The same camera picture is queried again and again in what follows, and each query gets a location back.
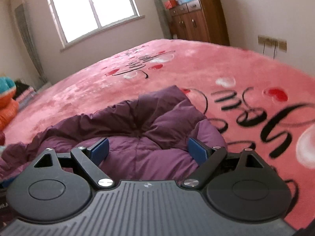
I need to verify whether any purple down jacket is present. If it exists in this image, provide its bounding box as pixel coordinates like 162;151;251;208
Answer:
1;86;226;182

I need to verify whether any folded clothes pile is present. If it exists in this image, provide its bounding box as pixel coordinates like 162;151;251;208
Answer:
13;80;37;111

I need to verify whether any pink heart print blanket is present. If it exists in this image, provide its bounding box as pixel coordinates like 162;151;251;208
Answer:
4;40;314;228

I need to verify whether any teal orange plush toy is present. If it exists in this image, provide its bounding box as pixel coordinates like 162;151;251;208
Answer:
0;76;19;131

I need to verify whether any brown wooden cabinet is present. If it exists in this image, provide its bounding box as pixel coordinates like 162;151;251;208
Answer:
168;0;230;46

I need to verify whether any white framed window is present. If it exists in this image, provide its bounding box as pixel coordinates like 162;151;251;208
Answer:
47;0;142;49

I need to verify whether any grey checked left curtain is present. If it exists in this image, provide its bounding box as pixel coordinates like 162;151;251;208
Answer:
14;4;48;85

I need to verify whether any grey checked curtain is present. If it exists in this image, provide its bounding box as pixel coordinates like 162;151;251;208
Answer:
154;0;172;40
14;4;48;85

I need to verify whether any grey checked right curtain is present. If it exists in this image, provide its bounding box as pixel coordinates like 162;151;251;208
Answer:
154;0;172;40

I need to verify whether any red box on cabinet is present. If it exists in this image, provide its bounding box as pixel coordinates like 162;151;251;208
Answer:
164;0;177;10

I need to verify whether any wall power socket strip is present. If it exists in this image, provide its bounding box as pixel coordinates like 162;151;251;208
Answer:
257;35;287;52

